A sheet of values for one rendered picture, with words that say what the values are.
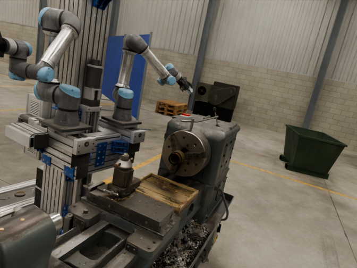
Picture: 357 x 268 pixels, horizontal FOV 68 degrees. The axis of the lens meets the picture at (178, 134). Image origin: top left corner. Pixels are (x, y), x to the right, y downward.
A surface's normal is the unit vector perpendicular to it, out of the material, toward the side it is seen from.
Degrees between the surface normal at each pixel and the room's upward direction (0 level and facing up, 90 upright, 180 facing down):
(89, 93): 90
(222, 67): 90
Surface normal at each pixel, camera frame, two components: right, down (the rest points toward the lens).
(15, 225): 0.35, -0.89
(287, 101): -0.39, 0.14
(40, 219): 0.62, -0.68
